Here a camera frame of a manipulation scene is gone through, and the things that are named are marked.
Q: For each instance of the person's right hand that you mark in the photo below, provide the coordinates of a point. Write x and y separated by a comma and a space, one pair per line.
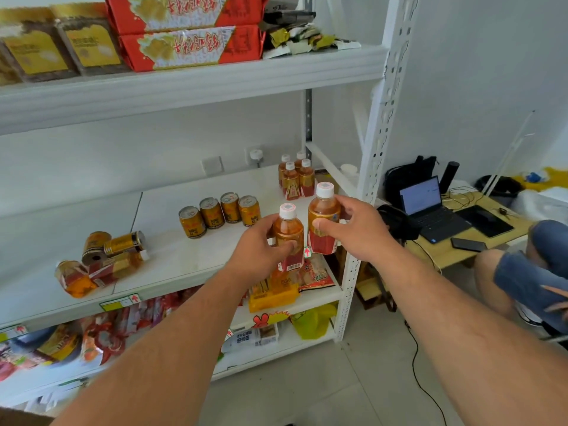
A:
364, 232

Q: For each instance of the person's left hand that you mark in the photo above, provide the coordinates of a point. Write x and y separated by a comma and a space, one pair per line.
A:
253, 257

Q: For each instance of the white metal shelf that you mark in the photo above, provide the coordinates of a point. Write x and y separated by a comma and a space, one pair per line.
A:
177, 84

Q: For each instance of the person's left forearm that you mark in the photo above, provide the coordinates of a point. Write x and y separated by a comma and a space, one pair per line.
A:
164, 354

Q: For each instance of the person's right forearm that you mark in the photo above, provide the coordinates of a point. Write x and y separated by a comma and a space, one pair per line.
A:
466, 346

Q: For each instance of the yellow snack packet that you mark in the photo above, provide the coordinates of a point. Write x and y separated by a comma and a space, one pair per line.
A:
270, 295

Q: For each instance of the brown cardboard box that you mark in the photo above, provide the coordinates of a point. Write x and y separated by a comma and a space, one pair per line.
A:
368, 290

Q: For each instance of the white paper roll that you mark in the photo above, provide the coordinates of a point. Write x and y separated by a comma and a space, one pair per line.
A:
349, 175

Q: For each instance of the red printed snack packet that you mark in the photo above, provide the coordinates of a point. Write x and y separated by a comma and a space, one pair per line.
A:
317, 275

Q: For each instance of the black laptop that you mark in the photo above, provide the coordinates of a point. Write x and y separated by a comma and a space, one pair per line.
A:
421, 197

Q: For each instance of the black backpack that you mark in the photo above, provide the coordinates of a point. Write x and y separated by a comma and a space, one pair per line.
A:
408, 177

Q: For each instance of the low wooden table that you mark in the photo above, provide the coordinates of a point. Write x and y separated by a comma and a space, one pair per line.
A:
439, 255

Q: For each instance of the yellow-green plastic bag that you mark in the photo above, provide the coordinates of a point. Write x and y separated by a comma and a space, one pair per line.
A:
313, 323

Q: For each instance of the white round plug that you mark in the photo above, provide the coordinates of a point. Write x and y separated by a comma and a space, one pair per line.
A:
256, 156

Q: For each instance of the black cylinder speaker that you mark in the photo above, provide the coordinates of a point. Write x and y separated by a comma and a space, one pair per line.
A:
449, 175

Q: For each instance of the black phone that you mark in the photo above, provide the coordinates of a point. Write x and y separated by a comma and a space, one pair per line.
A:
468, 244

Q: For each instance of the black mouse pad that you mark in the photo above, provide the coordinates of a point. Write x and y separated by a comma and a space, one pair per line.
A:
486, 221

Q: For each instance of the black round pouch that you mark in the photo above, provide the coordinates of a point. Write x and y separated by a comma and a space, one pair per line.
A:
499, 190

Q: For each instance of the thin white metal stand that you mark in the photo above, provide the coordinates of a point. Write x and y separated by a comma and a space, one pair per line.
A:
510, 150

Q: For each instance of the pile of colourful snack packets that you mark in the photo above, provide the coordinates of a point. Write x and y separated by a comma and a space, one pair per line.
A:
102, 337

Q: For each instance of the white plastic bag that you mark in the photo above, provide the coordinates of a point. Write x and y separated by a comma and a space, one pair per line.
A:
539, 206

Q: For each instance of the pile of small snack sachets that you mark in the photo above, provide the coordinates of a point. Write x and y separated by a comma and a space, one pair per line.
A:
306, 39

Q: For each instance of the red biscuit packet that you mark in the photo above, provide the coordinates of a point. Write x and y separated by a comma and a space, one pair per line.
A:
120, 13
239, 44

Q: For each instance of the clear jar yellow label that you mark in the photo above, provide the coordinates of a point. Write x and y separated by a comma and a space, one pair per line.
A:
93, 44
35, 53

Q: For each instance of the clear jar pale snacks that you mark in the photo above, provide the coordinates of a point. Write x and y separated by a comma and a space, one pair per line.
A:
6, 70

